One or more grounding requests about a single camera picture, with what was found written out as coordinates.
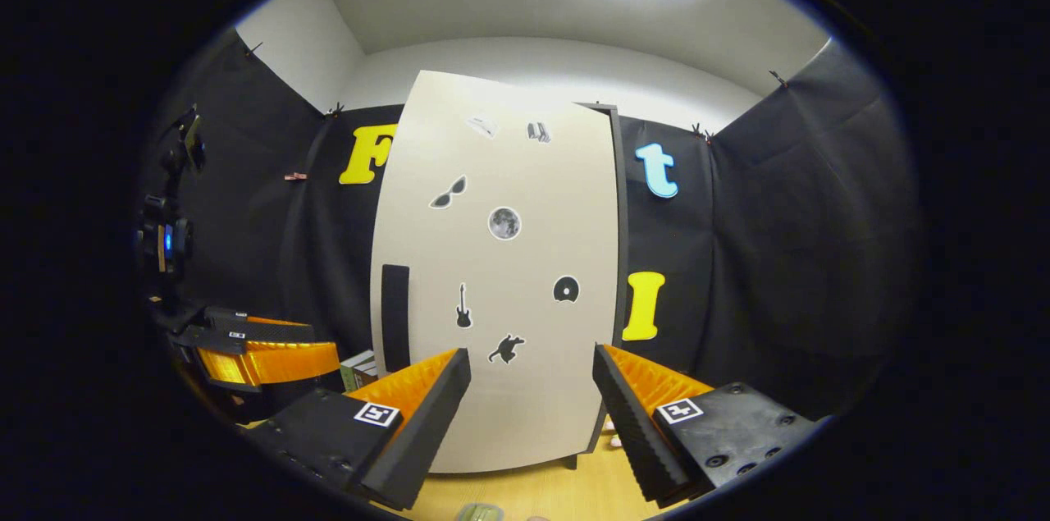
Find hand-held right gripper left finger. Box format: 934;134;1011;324
246;347;473;512

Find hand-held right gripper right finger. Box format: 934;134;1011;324
592;343;821;508

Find black cabinet door handle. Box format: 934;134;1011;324
381;264;411;374

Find grey cabinet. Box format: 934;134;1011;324
566;101;631;471

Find white cabinet door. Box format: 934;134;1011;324
369;70;620;474

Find green book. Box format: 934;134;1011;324
340;350;379;391

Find black backdrop cloth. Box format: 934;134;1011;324
139;29;915;423

